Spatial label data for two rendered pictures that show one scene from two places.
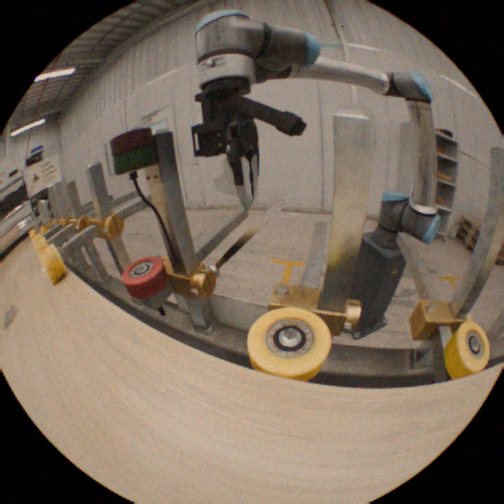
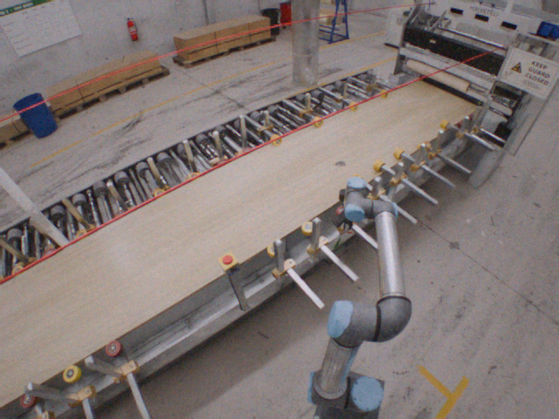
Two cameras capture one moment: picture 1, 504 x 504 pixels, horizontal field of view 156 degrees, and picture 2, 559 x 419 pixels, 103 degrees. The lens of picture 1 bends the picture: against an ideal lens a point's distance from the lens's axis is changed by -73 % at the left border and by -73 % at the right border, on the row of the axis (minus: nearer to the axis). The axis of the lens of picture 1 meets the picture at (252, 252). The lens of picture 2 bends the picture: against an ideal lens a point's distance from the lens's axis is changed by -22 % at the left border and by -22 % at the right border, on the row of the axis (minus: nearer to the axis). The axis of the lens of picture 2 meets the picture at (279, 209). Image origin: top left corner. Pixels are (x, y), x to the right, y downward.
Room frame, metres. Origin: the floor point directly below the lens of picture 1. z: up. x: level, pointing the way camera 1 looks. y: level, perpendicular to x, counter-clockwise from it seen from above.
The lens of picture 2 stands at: (0.50, -0.98, 2.24)
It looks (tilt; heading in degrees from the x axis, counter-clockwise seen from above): 49 degrees down; 122
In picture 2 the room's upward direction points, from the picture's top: 4 degrees counter-clockwise
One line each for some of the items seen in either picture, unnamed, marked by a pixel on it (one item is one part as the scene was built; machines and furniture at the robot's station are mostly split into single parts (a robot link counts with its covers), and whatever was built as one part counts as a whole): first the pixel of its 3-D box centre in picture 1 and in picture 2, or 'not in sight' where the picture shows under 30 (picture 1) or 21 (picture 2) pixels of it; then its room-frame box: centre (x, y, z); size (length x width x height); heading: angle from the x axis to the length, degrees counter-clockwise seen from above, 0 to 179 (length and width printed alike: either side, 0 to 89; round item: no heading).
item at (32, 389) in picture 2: not in sight; (64, 396); (-0.44, -1.47, 0.93); 0.03 x 0.03 x 0.48; 66
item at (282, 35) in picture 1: (282, 45); (357, 206); (0.37, -0.09, 1.28); 0.12 x 0.12 x 0.09; 18
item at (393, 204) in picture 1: (395, 209); (363, 394); (0.73, -0.72, 0.79); 0.17 x 0.15 x 0.18; 18
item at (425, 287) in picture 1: (424, 287); (296, 278); (0.18, -0.34, 0.83); 0.43 x 0.03 x 0.04; 156
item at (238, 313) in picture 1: (218, 309); (341, 239); (0.30, 0.08, 0.75); 0.26 x 0.01 x 0.10; 66
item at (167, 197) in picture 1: (185, 268); not in sight; (0.29, 0.12, 0.87); 0.03 x 0.03 x 0.48; 66
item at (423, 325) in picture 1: (443, 321); (283, 268); (0.09, -0.31, 0.84); 0.13 x 0.06 x 0.05; 66
